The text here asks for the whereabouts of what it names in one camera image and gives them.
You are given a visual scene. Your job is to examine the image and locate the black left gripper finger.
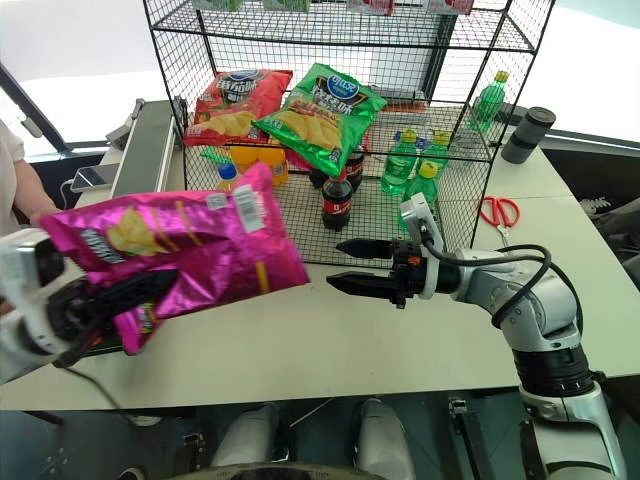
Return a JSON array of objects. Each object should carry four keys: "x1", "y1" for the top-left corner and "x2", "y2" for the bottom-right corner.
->
[{"x1": 91, "y1": 269, "x2": 180, "y2": 316}]

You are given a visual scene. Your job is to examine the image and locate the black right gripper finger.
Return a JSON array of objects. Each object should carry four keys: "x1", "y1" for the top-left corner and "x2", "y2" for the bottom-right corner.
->
[
  {"x1": 325, "y1": 270, "x2": 396, "y2": 302},
  {"x1": 335, "y1": 238, "x2": 396, "y2": 261}
]

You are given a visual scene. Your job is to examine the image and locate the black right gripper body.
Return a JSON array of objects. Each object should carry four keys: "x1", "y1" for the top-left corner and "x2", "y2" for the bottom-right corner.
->
[{"x1": 390, "y1": 239, "x2": 432, "y2": 309}]

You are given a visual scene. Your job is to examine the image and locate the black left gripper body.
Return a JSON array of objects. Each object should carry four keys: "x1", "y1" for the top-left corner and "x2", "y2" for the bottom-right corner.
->
[{"x1": 45, "y1": 278, "x2": 110, "y2": 347}]

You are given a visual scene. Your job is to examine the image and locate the magenta chips bag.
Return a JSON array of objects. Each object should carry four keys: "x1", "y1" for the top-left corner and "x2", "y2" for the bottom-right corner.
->
[{"x1": 38, "y1": 161, "x2": 312, "y2": 356}]

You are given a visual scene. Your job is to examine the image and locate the grey conveyor belt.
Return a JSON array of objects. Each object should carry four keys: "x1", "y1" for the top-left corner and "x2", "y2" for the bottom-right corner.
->
[{"x1": 104, "y1": 98, "x2": 185, "y2": 202}]

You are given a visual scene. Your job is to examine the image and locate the cola bottle red label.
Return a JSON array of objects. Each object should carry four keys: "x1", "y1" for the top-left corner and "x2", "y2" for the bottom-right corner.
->
[
  {"x1": 320, "y1": 173, "x2": 355, "y2": 233},
  {"x1": 343, "y1": 151, "x2": 367, "y2": 192}
]

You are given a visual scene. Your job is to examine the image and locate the green soda bottle yellow cap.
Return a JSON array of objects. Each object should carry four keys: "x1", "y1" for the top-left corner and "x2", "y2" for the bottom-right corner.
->
[
  {"x1": 423, "y1": 130, "x2": 452, "y2": 167},
  {"x1": 380, "y1": 128, "x2": 420, "y2": 197},
  {"x1": 468, "y1": 70, "x2": 512, "y2": 133},
  {"x1": 398, "y1": 160, "x2": 442, "y2": 231}
]

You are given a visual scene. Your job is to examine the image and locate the small pink snack packet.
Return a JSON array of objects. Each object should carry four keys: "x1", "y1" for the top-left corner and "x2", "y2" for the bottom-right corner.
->
[{"x1": 283, "y1": 148, "x2": 312, "y2": 174}]

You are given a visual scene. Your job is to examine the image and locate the large green chips bag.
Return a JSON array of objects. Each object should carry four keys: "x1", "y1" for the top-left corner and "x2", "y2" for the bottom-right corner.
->
[{"x1": 251, "y1": 62, "x2": 389, "y2": 177}]

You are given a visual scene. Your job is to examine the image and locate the person in white shirt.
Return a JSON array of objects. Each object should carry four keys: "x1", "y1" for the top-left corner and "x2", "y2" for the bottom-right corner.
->
[{"x1": 0, "y1": 118, "x2": 59, "y2": 239}]

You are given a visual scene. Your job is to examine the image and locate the orange soda bottle blue cap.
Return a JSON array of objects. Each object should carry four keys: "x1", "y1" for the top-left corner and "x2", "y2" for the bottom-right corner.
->
[{"x1": 215, "y1": 160, "x2": 240, "y2": 193}]

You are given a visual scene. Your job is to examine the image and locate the small green snack packet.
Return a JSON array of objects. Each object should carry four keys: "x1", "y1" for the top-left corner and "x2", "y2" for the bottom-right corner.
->
[{"x1": 199, "y1": 144, "x2": 236, "y2": 167}]

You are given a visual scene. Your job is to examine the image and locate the white rounded robot leg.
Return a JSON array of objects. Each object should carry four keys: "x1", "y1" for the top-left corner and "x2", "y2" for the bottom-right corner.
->
[
  {"x1": 208, "y1": 401, "x2": 280, "y2": 470},
  {"x1": 356, "y1": 397, "x2": 417, "y2": 480}
]

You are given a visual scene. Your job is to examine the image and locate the grey cylindrical flask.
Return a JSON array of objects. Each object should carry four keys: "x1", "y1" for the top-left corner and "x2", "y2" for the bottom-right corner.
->
[{"x1": 500, "y1": 105, "x2": 558, "y2": 166}]

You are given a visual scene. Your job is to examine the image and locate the red chips bag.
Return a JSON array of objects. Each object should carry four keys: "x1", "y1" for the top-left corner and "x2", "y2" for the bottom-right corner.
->
[{"x1": 182, "y1": 68, "x2": 295, "y2": 147}]

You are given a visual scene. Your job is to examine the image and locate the black bag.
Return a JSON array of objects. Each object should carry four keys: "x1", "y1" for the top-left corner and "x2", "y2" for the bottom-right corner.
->
[{"x1": 579, "y1": 193, "x2": 640, "y2": 264}]

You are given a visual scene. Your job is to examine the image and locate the red snack bag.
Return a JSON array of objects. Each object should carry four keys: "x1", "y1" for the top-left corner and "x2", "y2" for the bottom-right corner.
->
[
  {"x1": 346, "y1": 0, "x2": 397, "y2": 17},
  {"x1": 426, "y1": 0, "x2": 475, "y2": 16}
]

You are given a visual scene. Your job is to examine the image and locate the green snack bag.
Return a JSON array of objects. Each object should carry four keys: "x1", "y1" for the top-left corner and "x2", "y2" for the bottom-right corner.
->
[
  {"x1": 191, "y1": 0, "x2": 245, "y2": 12},
  {"x1": 261, "y1": 0, "x2": 312, "y2": 13}
]

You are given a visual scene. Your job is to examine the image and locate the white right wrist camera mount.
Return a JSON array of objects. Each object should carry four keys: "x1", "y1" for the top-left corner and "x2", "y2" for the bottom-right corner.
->
[{"x1": 398, "y1": 192, "x2": 445, "y2": 263}]

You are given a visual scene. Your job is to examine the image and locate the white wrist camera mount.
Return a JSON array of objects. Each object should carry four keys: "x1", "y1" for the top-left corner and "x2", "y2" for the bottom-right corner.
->
[
  {"x1": 398, "y1": 192, "x2": 445, "y2": 263},
  {"x1": 0, "y1": 228, "x2": 69, "y2": 306}
]

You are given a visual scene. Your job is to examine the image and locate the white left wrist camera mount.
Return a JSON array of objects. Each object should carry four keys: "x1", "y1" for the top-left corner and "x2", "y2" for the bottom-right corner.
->
[{"x1": 0, "y1": 228, "x2": 69, "y2": 306}]

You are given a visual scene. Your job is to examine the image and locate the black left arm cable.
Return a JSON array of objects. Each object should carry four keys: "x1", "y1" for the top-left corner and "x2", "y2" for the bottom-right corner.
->
[{"x1": 51, "y1": 329, "x2": 124, "y2": 409}]

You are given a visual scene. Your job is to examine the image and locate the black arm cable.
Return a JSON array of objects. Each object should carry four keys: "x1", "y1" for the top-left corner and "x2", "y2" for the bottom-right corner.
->
[
  {"x1": 423, "y1": 233, "x2": 554, "y2": 327},
  {"x1": 51, "y1": 329, "x2": 124, "y2": 409}
]

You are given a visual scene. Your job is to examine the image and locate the red handled scissors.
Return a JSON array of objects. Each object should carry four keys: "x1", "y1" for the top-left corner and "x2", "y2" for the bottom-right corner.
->
[{"x1": 479, "y1": 195, "x2": 522, "y2": 247}]

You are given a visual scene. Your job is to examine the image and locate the smartphone with white cable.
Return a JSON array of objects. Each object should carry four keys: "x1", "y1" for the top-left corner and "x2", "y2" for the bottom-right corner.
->
[{"x1": 59, "y1": 165, "x2": 120, "y2": 211}]

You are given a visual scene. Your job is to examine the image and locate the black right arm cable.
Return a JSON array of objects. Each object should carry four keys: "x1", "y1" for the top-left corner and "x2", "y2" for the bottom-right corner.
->
[{"x1": 423, "y1": 233, "x2": 554, "y2": 327}]

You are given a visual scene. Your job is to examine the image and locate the black wire mesh rack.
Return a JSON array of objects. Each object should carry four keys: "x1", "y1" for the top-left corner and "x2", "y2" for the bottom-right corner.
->
[{"x1": 141, "y1": 0, "x2": 557, "y2": 270}]

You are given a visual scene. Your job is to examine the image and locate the black table leg bracket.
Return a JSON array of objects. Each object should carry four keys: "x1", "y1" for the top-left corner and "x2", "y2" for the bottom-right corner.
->
[{"x1": 447, "y1": 396, "x2": 499, "y2": 480}]

